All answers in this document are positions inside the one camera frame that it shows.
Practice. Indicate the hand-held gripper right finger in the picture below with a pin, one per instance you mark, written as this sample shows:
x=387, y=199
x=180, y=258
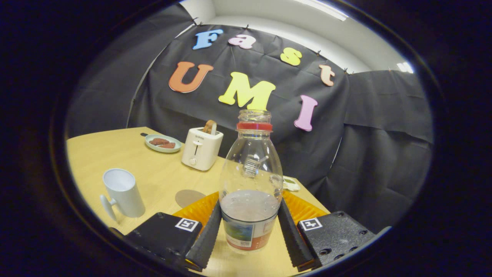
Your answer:
x=294, y=238

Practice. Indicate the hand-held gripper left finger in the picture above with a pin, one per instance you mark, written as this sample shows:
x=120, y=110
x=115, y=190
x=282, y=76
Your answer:
x=207, y=238

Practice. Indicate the round brown coaster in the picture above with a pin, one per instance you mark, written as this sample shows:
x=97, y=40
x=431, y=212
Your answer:
x=188, y=197

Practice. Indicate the clear plastic juice bottle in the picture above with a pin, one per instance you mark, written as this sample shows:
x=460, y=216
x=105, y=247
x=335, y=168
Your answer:
x=250, y=215

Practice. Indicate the white cup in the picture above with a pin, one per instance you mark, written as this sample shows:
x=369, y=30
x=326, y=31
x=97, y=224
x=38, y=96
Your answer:
x=127, y=196

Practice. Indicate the white toaster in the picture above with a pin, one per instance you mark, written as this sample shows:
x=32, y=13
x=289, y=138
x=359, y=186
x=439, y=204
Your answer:
x=201, y=150

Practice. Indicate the pale green plate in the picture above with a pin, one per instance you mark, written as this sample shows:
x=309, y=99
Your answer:
x=163, y=150

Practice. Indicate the brown meat slice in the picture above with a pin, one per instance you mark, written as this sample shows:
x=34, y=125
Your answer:
x=158, y=141
x=168, y=146

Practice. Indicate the brown toast slice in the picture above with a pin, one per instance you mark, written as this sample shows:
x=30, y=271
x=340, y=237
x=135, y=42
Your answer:
x=209, y=126

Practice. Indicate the wooden table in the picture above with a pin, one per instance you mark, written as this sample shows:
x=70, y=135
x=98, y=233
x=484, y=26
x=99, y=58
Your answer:
x=115, y=150

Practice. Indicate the small ceiling light panel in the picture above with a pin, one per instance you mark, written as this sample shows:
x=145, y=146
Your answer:
x=404, y=67

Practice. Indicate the long ceiling light panel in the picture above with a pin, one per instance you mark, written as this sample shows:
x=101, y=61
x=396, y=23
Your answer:
x=324, y=9

